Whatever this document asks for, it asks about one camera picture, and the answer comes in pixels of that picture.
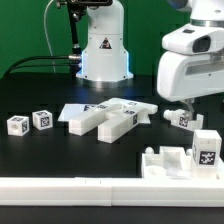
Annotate white cube nut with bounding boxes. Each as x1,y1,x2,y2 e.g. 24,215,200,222
32,110,53,130
7,115,30,136

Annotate white long chair back bar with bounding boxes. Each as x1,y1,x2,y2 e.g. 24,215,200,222
98,110,138,143

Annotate white chair seat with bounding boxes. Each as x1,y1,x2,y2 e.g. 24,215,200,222
141,146,224,180

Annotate white rear chair bar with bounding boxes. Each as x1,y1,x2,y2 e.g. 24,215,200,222
58,98,158,136

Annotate grey cable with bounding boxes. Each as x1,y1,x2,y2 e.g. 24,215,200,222
43,0,58,74

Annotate white L-shaped fence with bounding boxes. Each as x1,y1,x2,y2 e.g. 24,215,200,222
0,177,224,207

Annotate black cables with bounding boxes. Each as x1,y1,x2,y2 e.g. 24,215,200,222
6,55,83,76

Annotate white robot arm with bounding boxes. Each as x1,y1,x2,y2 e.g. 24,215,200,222
80,0,224,102

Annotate white cube nut left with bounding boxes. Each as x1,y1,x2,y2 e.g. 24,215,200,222
32,110,53,130

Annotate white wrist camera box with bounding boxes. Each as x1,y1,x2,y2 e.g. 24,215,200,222
162,24,224,55

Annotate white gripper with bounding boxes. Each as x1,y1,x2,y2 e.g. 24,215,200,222
157,52,224,120

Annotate white cube nut front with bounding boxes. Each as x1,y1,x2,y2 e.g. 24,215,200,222
7,115,30,136

